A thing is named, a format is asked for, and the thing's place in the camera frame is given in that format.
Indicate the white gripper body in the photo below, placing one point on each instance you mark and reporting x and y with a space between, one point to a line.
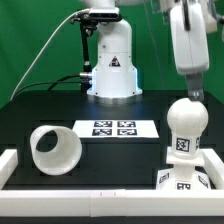
189 38

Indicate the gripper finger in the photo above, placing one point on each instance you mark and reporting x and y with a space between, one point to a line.
195 87

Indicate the white lamp bulb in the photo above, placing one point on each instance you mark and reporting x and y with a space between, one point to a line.
187 120

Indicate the white lamp base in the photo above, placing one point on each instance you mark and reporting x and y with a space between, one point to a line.
183 174

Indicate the white lamp shade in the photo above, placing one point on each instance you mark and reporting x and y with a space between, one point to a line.
63 157

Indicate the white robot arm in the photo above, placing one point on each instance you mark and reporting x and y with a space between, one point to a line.
115 78

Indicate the white marker sheet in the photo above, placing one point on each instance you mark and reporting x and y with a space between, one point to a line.
115 129

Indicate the white right fence rail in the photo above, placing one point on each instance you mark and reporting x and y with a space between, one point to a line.
214 167

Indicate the white fence rail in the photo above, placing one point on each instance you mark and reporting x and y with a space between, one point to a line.
109 203
214 167
8 163

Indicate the black depth camera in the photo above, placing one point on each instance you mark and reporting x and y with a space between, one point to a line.
108 14

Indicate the black camera stand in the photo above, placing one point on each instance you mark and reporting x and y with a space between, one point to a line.
86 31

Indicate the white front fence rail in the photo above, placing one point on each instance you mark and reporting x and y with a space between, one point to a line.
109 203

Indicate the white left fence rail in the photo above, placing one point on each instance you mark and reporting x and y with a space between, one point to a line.
8 163

